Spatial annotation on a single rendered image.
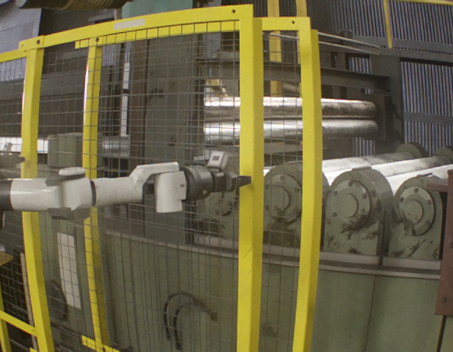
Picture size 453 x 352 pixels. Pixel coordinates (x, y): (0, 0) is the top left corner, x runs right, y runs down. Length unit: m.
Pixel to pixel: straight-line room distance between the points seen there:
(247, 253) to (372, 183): 0.96
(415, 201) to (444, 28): 9.78
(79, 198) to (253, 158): 0.56
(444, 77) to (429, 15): 1.15
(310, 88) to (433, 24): 10.24
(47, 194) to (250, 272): 0.69
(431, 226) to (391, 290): 0.31
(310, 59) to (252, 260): 0.70
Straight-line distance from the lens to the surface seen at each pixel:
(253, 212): 2.33
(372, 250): 3.22
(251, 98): 2.31
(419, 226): 3.07
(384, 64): 5.59
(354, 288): 3.22
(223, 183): 2.19
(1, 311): 4.07
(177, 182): 2.08
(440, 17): 12.76
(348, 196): 3.21
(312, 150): 2.65
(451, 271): 2.88
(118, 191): 2.02
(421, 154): 5.32
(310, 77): 2.64
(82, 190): 2.00
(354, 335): 3.27
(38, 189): 2.02
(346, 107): 5.01
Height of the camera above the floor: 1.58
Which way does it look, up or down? 6 degrees down
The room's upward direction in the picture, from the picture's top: straight up
